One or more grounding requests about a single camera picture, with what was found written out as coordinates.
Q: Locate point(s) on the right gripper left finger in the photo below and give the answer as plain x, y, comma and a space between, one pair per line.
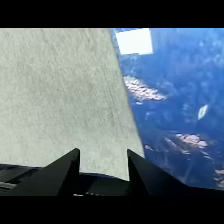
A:
61, 176

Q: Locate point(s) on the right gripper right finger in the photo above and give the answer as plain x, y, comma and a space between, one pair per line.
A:
150, 180

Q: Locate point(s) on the grey garment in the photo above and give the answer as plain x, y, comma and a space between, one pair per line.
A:
63, 100

